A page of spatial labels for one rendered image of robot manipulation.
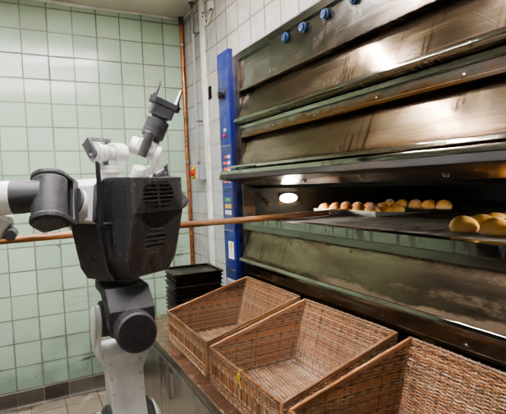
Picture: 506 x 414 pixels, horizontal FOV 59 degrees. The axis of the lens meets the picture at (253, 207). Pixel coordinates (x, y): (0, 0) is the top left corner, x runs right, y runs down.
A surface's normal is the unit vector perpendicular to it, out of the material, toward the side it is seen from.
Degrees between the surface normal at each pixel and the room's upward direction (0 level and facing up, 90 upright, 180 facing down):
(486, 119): 70
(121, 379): 80
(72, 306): 90
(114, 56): 90
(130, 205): 90
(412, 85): 90
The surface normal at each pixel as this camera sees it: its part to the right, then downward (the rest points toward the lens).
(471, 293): -0.85, -0.29
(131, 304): 0.30, -0.69
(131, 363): 0.45, -0.14
